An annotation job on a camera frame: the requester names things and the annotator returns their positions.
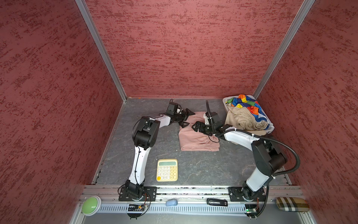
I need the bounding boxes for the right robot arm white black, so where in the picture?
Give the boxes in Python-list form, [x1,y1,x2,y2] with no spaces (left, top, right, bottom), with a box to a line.
[192,121,287,201]

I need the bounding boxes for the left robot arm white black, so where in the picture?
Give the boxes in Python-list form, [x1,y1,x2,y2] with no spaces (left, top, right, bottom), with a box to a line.
[122,108,195,201]

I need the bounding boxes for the black corrugated cable conduit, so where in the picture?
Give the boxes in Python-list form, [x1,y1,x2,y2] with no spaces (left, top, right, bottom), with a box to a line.
[205,100,301,217]

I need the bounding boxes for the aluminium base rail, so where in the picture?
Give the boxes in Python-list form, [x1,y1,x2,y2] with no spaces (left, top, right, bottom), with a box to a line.
[69,184,317,224]

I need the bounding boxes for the pink shorts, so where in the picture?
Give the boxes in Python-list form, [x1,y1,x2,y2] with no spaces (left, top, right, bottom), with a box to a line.
[179,112,220,152]

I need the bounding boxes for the multicolour striped shorts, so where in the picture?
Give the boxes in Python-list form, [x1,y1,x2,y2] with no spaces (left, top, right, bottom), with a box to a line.
[226,94,269,131]

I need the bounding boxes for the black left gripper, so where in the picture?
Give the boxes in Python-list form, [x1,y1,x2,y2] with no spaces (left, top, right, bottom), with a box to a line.
[173,108,195,127]

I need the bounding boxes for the left circuit board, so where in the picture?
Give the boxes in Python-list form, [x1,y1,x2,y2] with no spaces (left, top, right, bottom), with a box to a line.
[128,204,146,212]

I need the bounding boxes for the white plastic basket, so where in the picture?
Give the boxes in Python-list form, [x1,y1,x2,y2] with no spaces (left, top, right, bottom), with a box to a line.
[222,95,275,133]

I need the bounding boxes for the yellow calculator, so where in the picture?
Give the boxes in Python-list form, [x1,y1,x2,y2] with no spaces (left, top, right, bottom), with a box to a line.
[156,159,179,182]

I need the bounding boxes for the beige shorts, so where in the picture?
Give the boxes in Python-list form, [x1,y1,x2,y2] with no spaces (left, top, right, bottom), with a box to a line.
[225,106,269,136]

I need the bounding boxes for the right circuit board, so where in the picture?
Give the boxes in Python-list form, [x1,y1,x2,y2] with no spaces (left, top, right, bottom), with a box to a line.
[245,204,260,215]

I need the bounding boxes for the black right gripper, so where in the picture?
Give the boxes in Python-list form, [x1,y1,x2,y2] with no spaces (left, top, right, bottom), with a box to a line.
[191,121,216,136]

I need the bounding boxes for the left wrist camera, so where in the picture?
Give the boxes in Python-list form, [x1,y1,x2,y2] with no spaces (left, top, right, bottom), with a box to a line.
[166,101,181,116]

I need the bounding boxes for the green round button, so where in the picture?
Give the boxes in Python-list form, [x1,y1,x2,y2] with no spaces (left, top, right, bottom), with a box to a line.
[81,196,102,216]

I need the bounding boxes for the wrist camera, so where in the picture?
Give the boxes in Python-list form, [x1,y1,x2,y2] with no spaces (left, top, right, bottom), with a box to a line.
[166,101,181,116]
[204,112,222,125]

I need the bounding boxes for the black usb stick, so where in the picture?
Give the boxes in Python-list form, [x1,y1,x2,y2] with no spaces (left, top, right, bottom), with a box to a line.
[207,198,228,207]

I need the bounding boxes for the plaid glasses case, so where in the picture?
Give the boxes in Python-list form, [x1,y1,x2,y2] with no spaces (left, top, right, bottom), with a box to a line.
[276,197,310,212]

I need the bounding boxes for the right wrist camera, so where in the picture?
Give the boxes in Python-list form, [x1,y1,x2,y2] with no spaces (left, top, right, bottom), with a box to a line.
[204,112,222,125]

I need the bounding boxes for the circuit board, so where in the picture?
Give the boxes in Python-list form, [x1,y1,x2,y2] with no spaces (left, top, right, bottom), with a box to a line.
[128,204,146,212]
[245,204,260,215]

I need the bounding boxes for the small blue object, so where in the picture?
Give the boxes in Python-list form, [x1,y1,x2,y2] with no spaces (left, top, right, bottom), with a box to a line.
[166,199,178,207]

